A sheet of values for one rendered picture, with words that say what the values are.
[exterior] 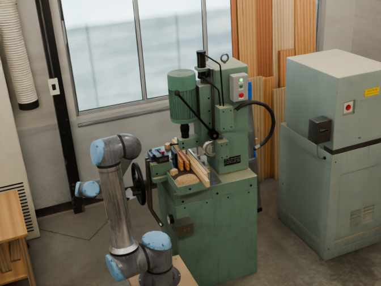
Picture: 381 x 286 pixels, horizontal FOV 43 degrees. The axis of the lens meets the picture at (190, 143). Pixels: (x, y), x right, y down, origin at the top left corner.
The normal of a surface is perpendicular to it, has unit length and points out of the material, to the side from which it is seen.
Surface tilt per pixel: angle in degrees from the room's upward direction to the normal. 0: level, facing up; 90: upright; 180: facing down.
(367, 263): 0
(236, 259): 90
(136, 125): 90
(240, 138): 90
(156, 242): 6
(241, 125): 90
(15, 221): 0
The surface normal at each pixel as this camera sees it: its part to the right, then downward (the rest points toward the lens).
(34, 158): 0.38, 0.37
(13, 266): -0.05, -0.91
